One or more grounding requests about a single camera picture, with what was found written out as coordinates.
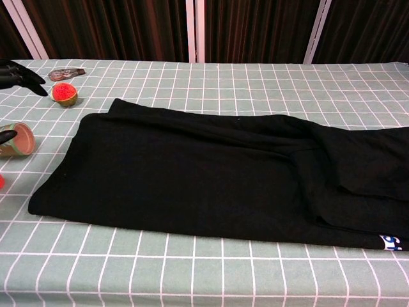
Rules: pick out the small red round toy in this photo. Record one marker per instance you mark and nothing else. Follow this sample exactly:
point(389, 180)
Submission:
point(2, 181)

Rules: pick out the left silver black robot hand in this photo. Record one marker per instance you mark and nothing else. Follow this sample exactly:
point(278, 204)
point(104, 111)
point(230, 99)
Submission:
point(16, 75)

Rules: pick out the red ball in green shell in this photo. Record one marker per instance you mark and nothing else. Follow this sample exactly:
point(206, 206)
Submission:
point(64, 93)

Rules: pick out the green white checked tablecloth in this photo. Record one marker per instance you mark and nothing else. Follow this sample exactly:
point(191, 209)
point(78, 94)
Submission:
point(191, 275)

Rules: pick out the dark brown pleated curtain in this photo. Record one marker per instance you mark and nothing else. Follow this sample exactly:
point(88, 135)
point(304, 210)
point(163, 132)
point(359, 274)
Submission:
point(367, 28)
point(255, 28)
point(112, 28)
point(9, 41)

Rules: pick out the white slanted frame post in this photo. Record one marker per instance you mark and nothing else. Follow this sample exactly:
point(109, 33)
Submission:
point(317, 32)
point(27, 32)

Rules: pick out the black T-shirt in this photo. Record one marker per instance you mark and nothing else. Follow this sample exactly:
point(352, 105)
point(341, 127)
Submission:
point(191, 179)

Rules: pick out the white upright frame post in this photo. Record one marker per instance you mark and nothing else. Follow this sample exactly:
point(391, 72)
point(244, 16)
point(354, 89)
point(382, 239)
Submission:
point(190, 32)
point(200, 32)

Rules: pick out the green paper cup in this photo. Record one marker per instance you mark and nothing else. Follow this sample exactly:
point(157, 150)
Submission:
point(24, 142)

